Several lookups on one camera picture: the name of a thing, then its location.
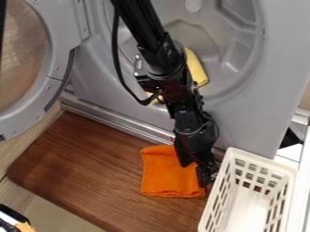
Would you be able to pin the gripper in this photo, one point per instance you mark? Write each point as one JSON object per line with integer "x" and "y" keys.
{"x": 195, "y": 133}

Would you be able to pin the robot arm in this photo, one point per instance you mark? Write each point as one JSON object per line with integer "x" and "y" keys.
{"x": 151, "y": 33}

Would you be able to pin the orange cloth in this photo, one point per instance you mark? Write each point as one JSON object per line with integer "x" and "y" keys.
{"x": 167, "y": 175}

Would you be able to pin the yellow cloth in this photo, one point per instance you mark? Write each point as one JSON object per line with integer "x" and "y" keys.
{"x": 197, "y": 69}

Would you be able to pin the white plastic basket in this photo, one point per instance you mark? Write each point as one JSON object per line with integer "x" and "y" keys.
{"x": 250, "y": 196}

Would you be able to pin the washing machine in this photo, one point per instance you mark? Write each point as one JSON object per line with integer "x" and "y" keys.
{"x": 250, "y": 75}

